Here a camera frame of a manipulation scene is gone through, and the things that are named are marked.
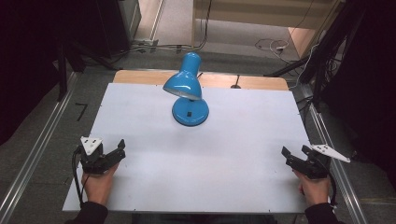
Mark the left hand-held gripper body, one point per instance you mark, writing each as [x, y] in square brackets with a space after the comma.
[91, 155]

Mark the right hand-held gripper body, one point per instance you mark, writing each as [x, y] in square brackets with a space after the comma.
[317, 168]

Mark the blue desk lamp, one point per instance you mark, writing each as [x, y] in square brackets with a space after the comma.
[189, 113]

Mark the person's right hand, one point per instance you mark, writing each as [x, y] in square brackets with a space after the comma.
[315, 191]

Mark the person's left hand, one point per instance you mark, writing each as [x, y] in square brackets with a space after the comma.
[98, 188]

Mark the white board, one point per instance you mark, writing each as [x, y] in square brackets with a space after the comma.
[202, 168]

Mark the black metal stand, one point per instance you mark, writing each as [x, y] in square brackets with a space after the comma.
[327, 49]

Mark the grey power strip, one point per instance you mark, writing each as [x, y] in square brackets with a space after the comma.
[146, 43]

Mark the black cabinet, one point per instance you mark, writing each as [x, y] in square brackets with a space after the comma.
[106, 25]

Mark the light wooden furniture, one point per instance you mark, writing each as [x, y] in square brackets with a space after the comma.
[258, 12]

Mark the aluminium floor rail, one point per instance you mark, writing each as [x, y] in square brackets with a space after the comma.
[337, 174]
[34, 155]

